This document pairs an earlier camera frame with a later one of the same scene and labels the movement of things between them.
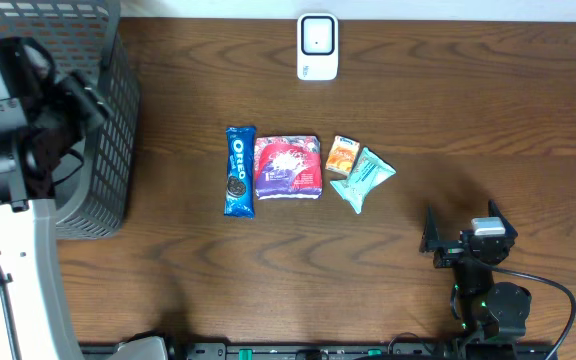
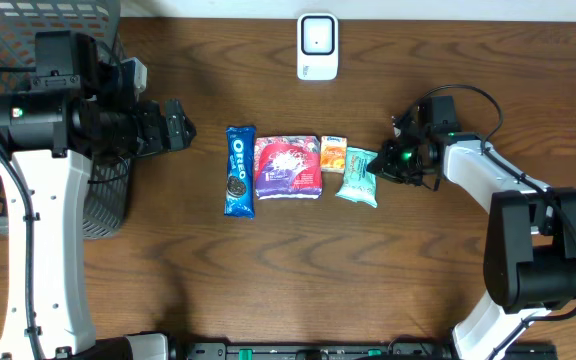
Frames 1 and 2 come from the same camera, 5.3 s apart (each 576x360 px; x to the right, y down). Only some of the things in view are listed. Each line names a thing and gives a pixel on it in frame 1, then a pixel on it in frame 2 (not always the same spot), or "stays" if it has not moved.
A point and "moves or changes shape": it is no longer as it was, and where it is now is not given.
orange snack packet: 342,154 moves or changes shape
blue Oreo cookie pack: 239,199 stays
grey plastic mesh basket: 94,197 stays
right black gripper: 459,249 → 398,161
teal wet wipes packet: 369,173 moves or changes shape
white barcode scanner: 317,46 stays
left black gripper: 79,98 → 162,133
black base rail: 361,351 stays
